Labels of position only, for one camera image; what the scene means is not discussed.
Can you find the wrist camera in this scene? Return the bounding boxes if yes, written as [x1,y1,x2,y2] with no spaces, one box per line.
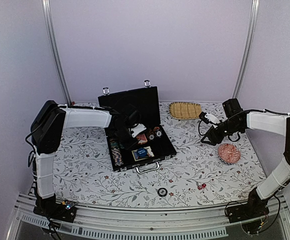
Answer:
[199,111,221,126]
[129,123,147,138]

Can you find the aluminium post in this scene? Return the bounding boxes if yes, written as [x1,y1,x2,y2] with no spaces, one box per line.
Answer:
[232,0,260,98]
[41,0,72,105]

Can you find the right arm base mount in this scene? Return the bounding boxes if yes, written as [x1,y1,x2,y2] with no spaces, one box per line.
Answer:
[224,197,270,223]

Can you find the blue card deck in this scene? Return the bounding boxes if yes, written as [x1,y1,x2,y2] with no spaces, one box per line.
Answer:
[131,146,154,161]

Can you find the red patterned bowl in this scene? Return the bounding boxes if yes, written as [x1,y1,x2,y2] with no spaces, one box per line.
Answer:
[217,143,241,165]

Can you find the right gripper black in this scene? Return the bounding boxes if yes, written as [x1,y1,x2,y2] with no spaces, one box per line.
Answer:
[201,119,243,146]

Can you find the left aluminium post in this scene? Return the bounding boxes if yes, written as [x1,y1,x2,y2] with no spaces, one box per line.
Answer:
[41,0,72,105]

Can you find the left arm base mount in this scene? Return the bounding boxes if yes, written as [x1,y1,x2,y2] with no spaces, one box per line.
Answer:
[33,199,77,223]

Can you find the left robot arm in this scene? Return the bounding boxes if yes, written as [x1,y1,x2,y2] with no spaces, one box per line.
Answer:
[25,100,146,217]

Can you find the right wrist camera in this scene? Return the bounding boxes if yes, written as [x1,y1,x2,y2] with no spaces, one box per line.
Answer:
[199,111,221,126]

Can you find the black white dealer button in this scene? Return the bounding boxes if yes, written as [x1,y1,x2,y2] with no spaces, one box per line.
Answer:
[157,187,168,197]

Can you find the red card deck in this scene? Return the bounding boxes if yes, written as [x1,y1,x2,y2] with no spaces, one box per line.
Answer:
[136,133,148,145]

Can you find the red dice pair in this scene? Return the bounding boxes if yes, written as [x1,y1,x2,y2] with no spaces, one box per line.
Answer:
[197,183,206,190]

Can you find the right aluminium post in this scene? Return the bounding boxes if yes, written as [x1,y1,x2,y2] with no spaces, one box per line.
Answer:
[232,0,260,98]

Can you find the dark chip stack 100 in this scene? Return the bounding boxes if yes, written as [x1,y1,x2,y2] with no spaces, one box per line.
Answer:
[146,128,155,141]

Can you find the blue small blind button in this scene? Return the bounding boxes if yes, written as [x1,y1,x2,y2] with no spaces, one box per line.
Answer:
[136,147,148,158]

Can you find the woven bamboo tray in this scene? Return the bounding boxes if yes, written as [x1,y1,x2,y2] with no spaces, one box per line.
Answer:
[169,102,202,120]

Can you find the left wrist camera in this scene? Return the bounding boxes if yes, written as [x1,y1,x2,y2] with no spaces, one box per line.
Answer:
[129,123,147,138]

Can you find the front aluminium rail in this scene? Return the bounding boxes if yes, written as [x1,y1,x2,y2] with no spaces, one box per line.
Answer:
[6,194,290,240]

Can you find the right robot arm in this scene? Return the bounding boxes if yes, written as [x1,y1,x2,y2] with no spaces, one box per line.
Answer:
[199,98,290,218]

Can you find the black poker case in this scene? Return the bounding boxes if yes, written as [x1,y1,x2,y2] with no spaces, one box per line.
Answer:
[98,80,177,172]

